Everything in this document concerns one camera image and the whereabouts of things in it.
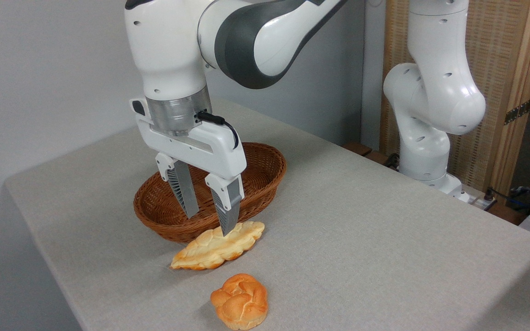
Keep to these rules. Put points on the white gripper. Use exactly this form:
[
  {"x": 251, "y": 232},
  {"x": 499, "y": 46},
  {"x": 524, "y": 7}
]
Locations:
[{"x": 191, "y": 149}]

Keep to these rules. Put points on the round knotted bread roll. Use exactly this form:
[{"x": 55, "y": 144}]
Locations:
[{"x": 239, "y": 301}]

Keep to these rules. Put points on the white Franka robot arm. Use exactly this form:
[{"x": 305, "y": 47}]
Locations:
[{"x": 430, "y": 92}]

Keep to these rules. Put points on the long braided bread loaf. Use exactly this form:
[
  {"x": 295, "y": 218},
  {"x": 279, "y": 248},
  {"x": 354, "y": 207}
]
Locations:
[{"x": 210, "y": 248}]

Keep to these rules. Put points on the brown wicker basket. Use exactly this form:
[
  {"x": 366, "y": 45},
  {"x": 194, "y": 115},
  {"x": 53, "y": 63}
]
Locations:
[{"x": 265, "y": 170}]

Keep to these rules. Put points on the dark metal screen hinge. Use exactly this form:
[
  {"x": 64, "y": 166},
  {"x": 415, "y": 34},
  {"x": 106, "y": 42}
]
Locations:
[{"x": 518, "y": 111}]

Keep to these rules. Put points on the wooden woven folding screen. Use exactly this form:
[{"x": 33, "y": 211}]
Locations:
[{"x": 499, "y": 46}]

